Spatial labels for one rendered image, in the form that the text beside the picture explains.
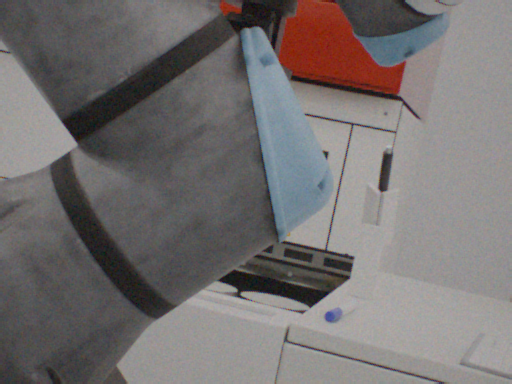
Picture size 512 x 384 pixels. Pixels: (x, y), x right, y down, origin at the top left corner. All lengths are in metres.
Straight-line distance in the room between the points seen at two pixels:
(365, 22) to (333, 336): 0.28
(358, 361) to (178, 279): 0.37
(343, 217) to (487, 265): 1.51
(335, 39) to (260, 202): 0.95
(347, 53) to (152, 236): 0.96
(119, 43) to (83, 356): 0.18
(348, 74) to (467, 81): 1.55
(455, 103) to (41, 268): 2.51
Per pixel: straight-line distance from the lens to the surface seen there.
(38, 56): 0.59
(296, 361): 0.94
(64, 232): 0.59
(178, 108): 0.56
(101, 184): 0.58
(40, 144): 1.68
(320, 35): 1.52
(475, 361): 0.95
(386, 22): 0.90
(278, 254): 1.57
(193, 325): 0.96
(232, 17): 0.99
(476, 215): 3.02
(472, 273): 3.03
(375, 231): 1.19
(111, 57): 0.56
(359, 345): 0.93
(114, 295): 0.59
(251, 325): 0.94
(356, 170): 1.55
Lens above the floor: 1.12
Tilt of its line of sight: 3 degrees down
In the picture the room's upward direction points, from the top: 12 degrees clockwise
